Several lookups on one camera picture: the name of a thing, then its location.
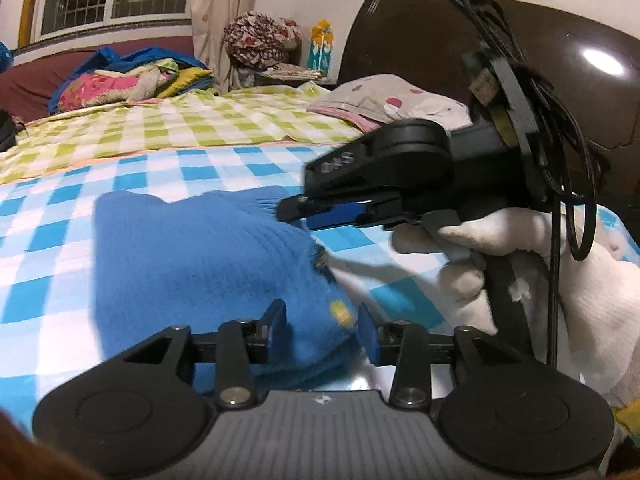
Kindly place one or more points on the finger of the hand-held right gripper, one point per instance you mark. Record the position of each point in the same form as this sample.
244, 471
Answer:
300, 206
340, 217

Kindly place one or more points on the floral cloth bundle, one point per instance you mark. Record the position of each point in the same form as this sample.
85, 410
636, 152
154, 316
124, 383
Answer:
260, 37

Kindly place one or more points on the pile of colourful bedding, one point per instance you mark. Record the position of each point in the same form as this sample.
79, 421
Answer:
125, 55

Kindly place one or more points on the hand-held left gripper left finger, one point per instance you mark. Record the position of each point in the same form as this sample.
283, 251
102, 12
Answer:
276, 332

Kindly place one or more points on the dark wooden headboard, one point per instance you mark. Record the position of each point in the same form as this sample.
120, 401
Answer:
415, 35

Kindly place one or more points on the yellow green cloth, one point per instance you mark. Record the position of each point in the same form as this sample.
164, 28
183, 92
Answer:
187, 80

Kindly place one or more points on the cluttered bedside table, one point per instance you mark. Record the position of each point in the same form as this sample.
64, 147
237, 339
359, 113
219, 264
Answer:
290, 75

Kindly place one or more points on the person's right hand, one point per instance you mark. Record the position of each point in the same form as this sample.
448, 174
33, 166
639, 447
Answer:
595, 310

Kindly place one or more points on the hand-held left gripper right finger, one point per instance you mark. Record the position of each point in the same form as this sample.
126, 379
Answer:
367, 337

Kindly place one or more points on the black jacket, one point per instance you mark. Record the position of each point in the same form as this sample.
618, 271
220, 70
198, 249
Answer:
6, 132

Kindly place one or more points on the blue striped knit sweater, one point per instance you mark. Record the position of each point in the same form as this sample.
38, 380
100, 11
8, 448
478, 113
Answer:
200, 265

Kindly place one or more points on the person's reddish brown clothing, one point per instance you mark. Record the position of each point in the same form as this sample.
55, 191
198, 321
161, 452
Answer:
30, 455

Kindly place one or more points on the blue plastic bag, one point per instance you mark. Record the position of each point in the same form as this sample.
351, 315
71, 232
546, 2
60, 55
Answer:
4, 55

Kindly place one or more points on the beige curtain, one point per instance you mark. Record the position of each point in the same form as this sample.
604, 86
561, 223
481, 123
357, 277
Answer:
222, 10

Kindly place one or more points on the maroon sofa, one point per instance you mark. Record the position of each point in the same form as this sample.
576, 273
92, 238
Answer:
30, 90

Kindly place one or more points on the yellow blue carton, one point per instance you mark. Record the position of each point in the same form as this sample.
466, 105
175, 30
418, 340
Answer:
321, 47

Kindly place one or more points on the pink floral quilt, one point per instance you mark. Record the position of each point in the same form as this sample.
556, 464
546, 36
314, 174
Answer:
100, 87

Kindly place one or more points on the green checked bed sheet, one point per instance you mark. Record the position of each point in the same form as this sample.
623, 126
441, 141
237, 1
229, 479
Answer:
175, 125

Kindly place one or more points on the dotted white pillow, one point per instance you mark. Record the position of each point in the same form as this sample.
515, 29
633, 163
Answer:
400, 100

